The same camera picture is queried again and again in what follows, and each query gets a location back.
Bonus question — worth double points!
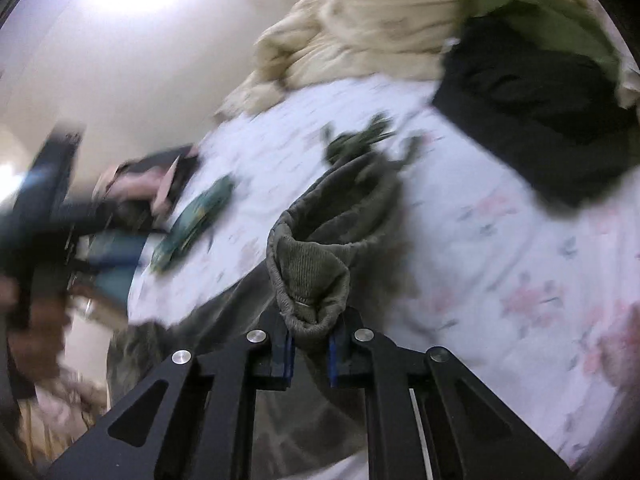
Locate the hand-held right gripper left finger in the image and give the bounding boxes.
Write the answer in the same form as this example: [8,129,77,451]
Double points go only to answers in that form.
[45,310,296,480]

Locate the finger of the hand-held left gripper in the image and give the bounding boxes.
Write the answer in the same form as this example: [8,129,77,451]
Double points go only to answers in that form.
[57,199,123,237]

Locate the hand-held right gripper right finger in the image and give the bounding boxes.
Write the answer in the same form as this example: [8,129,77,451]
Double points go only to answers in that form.
[326,307,577,480]

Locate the dark camouflage pants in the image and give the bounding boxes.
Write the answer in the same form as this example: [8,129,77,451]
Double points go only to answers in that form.
[106,114,432,480]

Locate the person's left forearm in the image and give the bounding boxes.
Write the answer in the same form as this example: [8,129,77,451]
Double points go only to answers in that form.
[0,280,69,397]

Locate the folded green camouflage garment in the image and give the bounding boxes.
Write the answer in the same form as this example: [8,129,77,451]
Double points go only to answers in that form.
[149,175,236,275]

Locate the white plastic bags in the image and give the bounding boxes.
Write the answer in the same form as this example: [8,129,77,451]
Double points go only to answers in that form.
[19,374,109,462]

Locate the bed with floral sheet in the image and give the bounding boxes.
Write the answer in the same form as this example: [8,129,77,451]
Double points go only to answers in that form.
[125,74,640,480]

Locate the black cloth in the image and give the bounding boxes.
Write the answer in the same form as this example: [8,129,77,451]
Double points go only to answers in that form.
[431,16,640,209]

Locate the cream quilt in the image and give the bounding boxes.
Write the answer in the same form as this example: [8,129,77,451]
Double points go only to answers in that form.
[214,0,640,127]

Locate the green cloth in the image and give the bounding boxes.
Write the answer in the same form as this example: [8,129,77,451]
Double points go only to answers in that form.
[469,0,627,87]

